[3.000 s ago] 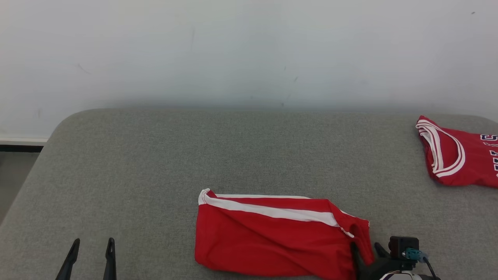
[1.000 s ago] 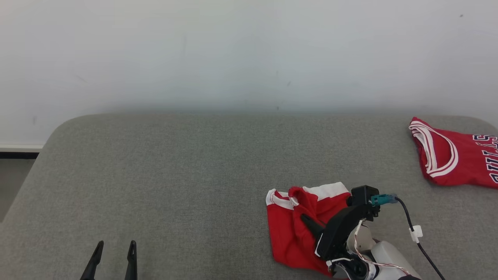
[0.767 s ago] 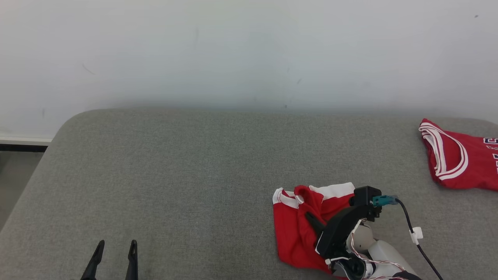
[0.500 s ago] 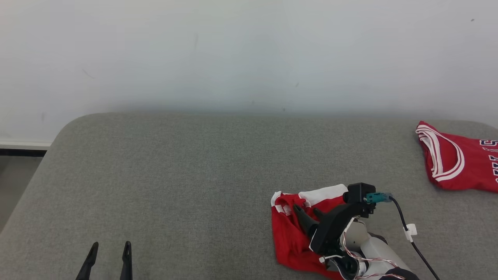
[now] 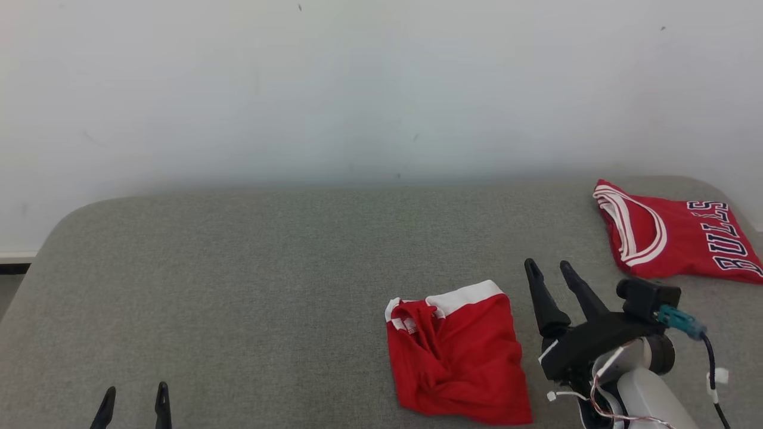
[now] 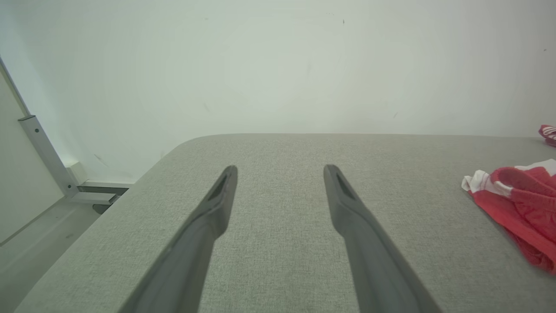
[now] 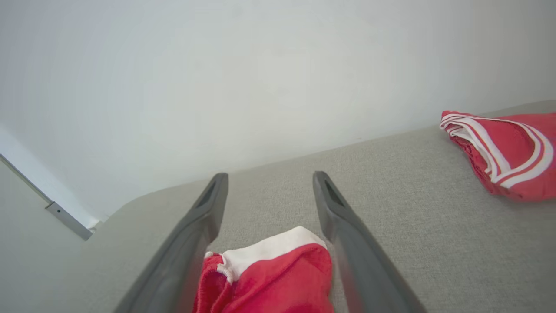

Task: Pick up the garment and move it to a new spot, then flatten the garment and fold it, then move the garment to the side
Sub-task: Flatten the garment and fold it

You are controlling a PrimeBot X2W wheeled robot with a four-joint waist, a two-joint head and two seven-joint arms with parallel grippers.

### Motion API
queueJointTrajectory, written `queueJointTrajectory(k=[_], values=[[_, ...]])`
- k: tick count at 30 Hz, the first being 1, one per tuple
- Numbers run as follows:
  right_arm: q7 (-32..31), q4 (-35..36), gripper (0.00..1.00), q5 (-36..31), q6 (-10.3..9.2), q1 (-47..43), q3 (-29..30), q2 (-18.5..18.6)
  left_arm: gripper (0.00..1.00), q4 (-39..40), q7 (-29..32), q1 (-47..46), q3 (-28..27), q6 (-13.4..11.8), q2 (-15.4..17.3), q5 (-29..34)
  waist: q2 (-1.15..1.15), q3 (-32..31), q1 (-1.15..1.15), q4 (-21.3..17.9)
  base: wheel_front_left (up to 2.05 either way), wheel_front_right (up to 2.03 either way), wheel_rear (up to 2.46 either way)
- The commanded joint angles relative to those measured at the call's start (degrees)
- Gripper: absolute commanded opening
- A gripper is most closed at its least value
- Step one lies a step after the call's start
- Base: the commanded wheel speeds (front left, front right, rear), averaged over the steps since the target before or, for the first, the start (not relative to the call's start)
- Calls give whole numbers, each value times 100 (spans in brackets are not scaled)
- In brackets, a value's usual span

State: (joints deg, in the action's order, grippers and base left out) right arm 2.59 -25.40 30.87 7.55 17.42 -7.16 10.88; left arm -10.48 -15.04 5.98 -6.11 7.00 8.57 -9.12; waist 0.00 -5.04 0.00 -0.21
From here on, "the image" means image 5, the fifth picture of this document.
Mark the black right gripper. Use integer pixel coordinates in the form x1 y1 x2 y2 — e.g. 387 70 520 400
525 258 663 382

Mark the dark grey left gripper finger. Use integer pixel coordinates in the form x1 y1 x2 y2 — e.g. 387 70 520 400
89 386 117 429
154 382 173 429

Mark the red Bulls basketball jersey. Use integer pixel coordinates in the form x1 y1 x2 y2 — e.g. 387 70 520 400
593 179 763 285

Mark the grey fabric sofa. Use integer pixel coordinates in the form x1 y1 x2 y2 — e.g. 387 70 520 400
0 175 763 429

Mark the white and black baseboard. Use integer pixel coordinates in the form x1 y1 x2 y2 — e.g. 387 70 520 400
0 250 38 276

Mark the thin white red wire bundle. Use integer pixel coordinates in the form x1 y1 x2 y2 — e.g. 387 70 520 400
547 343 677 429

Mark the teal right camera connector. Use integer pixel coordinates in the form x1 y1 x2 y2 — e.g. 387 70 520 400
658 304 708 341

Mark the black right camera cable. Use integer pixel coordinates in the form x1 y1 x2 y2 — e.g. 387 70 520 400
699 332 732 429

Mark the white cable tie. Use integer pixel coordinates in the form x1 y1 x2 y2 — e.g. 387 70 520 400
706 368 729 405

